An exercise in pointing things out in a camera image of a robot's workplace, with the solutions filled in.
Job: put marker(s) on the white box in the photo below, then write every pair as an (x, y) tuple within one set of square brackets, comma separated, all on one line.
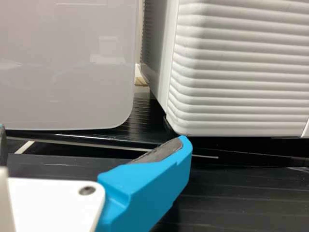
[(67, 60)]

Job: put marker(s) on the incubator door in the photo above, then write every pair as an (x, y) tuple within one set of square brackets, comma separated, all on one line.
[(241, 72)]

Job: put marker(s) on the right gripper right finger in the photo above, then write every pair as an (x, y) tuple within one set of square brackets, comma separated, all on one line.
[(144, 193)]

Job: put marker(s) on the black platform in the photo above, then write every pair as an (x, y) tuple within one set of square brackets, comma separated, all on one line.
[(241, 198), (149, 120)]

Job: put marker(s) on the white incubator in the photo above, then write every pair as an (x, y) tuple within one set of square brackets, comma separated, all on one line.
[(159, 48)]

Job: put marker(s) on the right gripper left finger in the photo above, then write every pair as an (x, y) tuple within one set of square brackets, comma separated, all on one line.
[(2, 145)]

